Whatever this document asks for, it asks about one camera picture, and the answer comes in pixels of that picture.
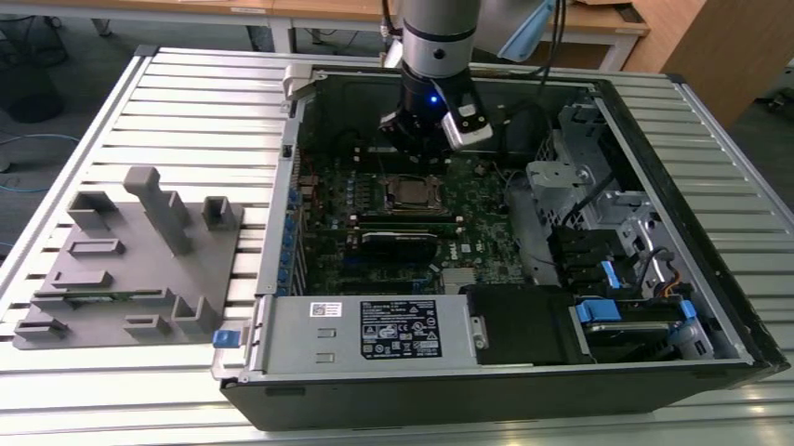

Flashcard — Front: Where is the grey plastic case latch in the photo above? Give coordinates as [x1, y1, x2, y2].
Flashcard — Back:
[281, 64, 327, 101]

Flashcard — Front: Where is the black round bin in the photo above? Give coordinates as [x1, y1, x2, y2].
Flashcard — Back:
[0, 13, 70, 125]

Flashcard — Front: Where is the black chair base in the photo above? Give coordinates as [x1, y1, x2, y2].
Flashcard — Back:
[766, 62, 794, 113]

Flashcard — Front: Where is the black plastic duct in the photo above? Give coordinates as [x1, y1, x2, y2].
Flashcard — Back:
[461, 283, 597, 367]

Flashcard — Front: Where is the silver metal bracket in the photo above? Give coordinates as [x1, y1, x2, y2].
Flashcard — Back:
[524, 160, 597, 190]

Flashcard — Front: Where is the light blue floor cable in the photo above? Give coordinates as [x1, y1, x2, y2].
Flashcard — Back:
[0, 133, 81, 194]

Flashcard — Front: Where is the black graphics card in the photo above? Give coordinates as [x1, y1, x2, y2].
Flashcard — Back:
[359, 230, 443, 265]

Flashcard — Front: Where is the perforated metal drive cage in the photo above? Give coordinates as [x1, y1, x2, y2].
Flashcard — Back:
[524, 102, 660, 233]

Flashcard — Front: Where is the black looped cable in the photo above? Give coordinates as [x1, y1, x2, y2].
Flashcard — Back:
[499, 102, 551, 157]

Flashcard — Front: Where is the blue plastic tab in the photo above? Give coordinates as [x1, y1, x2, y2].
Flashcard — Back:
[597, 259, 623, 289]

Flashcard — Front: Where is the wooden desk white frame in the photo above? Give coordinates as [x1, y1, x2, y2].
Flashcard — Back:
[0, 0, 277, 38]
[272, 0, 651, 72]

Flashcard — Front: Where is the silver power supply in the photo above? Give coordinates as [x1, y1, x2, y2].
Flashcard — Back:
[244, 293, 491, 378]

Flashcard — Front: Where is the grey parts rack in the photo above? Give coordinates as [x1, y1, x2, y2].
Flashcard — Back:
[9, 165, 248, 350]

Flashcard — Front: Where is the flat black cable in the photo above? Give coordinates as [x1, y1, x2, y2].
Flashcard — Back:
[560, 174, 616, 229]

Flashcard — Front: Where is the hard disk in blue carrier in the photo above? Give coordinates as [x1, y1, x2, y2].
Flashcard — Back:
[571, 299, 699, 364]

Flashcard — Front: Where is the metal socket cover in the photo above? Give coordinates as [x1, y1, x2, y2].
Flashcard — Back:
[387, 175, 449, 214]

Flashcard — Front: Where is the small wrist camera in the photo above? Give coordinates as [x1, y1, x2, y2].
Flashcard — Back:
[379, 111, 408, 137]

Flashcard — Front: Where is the green motherboard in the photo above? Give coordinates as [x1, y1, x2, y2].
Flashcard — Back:
[288, 147, 541, 298]

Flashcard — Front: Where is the wooden cabinet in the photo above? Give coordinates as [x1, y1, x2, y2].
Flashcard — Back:
[623, 0, 794, 127]

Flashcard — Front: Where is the black fan shroud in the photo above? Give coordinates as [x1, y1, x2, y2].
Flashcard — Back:
[548, 226, 635, 287]

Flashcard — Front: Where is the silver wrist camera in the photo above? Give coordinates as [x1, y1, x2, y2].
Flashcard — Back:
[441, 104, 495, 151]

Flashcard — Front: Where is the green RAM stick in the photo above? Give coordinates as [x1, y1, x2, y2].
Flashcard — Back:
[33, 288, 168, 304]

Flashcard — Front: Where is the black PC case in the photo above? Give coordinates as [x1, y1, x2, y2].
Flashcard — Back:
[209, 62, 792, 433]

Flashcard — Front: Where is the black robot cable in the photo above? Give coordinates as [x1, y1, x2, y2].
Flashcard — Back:
[537, 0, 567, 87]

